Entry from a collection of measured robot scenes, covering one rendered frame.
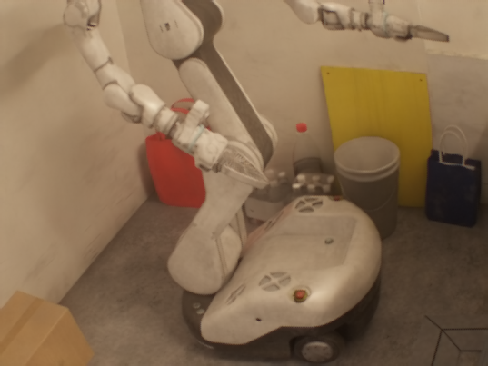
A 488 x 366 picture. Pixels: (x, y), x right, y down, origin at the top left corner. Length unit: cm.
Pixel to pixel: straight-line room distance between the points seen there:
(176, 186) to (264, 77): 66
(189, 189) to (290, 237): 91
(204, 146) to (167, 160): 134
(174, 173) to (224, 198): 111
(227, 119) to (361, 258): 56
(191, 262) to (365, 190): 73
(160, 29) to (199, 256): 72
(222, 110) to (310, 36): 87
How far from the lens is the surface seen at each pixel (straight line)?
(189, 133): 145
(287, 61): 248
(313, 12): 162
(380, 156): 245
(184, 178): 277
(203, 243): 181
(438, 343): 189
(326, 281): 168
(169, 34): 154
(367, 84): 239
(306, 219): 197
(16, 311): 212
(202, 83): 161
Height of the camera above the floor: 144
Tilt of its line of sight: 28 degrees down
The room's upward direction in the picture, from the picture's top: 13 degrees counter-clockwise
